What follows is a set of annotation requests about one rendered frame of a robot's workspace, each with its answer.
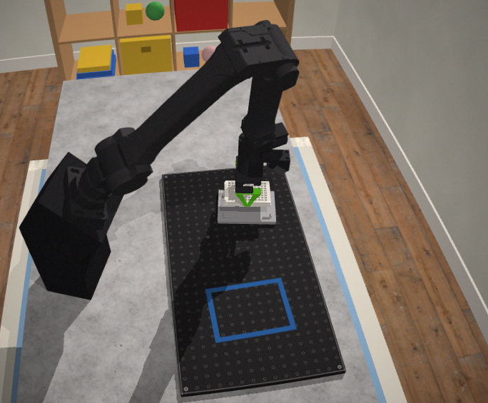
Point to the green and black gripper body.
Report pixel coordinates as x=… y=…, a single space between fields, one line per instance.
x=241 y=176

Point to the blue tape outline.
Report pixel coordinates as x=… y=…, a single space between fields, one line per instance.
x=250 y=334

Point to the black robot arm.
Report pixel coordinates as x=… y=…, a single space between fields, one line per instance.
x=261 y=52

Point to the white well plate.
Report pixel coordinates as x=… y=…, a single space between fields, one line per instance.
x=231 y=199

